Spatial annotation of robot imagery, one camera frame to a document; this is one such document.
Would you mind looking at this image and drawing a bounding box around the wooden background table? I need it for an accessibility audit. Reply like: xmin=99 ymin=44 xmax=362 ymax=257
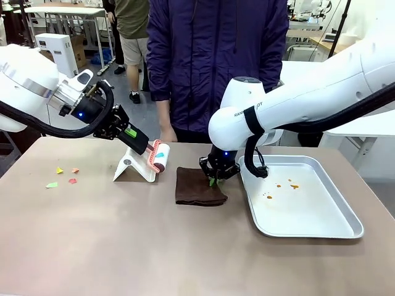
xmin=304 ymin=35 xmax=349 ymax=59

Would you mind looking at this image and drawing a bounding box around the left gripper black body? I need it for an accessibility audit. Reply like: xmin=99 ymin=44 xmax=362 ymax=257
xmin=70 ymin=91 xmax=114 ymax=132

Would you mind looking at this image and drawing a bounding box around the black strap on arm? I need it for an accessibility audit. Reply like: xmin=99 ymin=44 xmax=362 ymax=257
xmin=243 ymin=106 xmax=266 ymax=136

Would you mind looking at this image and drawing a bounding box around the pink white lint roller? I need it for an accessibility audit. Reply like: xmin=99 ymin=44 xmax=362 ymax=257
xmin=146 ymin=139 xmax=172 ymax=173

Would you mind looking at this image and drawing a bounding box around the person in black clothes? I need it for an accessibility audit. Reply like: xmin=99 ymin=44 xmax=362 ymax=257
xmin=101 ymin=0 xmax=127 ymax=75

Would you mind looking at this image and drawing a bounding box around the white background table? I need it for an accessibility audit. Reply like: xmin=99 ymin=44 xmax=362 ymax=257
xmin=18 ymin=6 xmax=115 ymax=76

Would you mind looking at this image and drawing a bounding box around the person in purple jacket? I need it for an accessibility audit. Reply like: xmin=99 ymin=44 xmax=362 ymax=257
xmin=145 ymin=0 xmax=289 ymax=146

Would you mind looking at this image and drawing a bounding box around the person in olive shirt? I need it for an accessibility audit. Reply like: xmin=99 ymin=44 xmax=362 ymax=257
xmin=114 ymin=0 xmax=151 ymax=104

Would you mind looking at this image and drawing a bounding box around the person's right hand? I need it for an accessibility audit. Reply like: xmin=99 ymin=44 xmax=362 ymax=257
xmin=159 ymin=121 xmax=179 ymax=143

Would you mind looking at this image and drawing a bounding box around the blue plastic bag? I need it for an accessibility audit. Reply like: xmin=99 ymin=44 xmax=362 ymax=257
xmin=90 ymin=47 xmax=114 ymax=67

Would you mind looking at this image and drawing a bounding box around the white side table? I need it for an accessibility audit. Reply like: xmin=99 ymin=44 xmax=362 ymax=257
xmin=319 ymin=107 xmax=395 ymax=173

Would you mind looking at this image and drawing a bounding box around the arm black cable sleeve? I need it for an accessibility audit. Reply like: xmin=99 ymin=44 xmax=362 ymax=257
xmin=0 ymin=80 xmax=115 ymax=139
xmin=243 ymin=81 xmax=395 ymax=179

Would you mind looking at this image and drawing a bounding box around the white machine box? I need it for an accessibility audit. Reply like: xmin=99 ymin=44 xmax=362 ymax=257
xmin=35 ymin=33 xmax=80 ymax=78

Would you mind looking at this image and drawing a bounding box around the black tripod pole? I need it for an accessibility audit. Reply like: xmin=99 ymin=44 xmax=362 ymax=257
xmin=326 ymin=0 xmax=352 ymax=59

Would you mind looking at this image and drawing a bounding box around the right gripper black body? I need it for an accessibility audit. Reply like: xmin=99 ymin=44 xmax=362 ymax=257
xmin=207 ymin=146 xmax=239 ymax=175

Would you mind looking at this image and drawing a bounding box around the white folded roller stand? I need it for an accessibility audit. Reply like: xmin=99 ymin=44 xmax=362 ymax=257
xmin=112 ymin=146 xmax=157 ymax=183

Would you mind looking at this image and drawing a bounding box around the white paper roll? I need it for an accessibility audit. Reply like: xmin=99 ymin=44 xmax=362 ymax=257
xmin=338 ymin=32 xmax=359 ymax=46

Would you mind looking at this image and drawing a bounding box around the dark brown cloth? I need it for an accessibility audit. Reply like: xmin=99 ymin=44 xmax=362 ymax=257
xmin=175 ymin=166 xmax=229 ymax=207

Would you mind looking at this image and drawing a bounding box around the right arm black cable sleeve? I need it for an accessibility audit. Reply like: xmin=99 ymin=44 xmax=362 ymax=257
xmin=243 ymin=81 xmax=395 ymax=179

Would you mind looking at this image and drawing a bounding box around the left arm black cable sleeve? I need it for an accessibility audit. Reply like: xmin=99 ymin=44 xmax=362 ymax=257
xmin=0 ymin=80 xmax=115 ymax=139

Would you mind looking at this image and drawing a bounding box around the silver metal tray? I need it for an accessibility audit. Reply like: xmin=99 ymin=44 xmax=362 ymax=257
xmin=238 ymin=155 xmax=365 ymax=239

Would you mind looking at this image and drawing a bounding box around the dark metal frame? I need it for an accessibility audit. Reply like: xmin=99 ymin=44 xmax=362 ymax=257
xmin=0 ymin=129 xmax=23 ymax=179

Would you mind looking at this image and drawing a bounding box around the brown cardboard box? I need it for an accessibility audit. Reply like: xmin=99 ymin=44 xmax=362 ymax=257
xmin=70 ymin=35 xmax=88 ymax=70

